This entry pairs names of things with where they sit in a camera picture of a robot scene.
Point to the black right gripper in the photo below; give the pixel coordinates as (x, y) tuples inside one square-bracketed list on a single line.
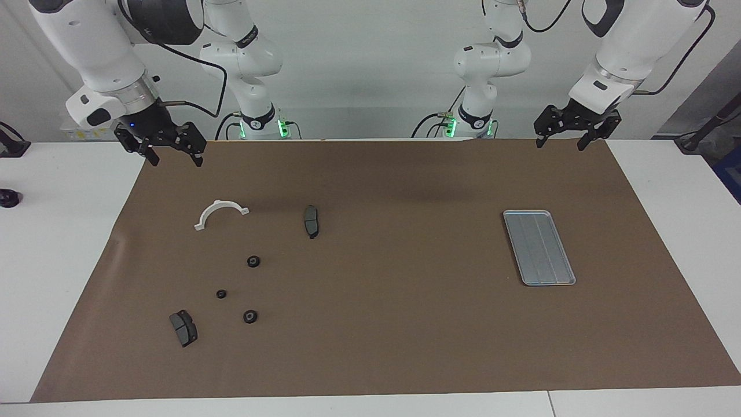
[(147, 124)]

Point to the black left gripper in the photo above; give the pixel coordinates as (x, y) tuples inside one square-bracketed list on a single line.
[(584, 117)]

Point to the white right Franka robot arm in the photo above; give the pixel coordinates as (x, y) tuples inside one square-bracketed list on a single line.
[(87, 40)]

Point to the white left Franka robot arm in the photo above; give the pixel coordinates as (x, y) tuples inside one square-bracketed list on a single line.
[(637, 40)]

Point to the silver metal tray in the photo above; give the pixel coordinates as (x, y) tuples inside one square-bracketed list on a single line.
[(541, 249)]

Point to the white power strip box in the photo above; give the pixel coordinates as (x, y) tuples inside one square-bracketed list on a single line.
[(81, 135)]

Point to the black stand leg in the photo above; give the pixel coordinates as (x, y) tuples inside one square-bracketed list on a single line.
[(692, 142)]

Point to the blue crate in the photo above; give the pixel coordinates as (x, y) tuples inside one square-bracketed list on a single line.
[(730, 174)]

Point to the black round knob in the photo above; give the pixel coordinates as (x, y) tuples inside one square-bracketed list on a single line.
[(8, 198)]

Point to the slim dark grey brake pad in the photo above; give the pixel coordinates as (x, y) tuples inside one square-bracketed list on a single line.
[(311, 221)]

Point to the wide dark grey brake pad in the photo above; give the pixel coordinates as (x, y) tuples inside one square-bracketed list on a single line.
[(184, 329)]

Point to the brown table mat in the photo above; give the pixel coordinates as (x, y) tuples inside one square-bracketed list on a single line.
[(370, 347)]

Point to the white semicircular plastic bracket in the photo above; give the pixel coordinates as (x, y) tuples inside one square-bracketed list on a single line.
[(220, 203)]

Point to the black clamp mount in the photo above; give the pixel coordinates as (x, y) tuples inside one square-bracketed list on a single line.
[(11, 147)]

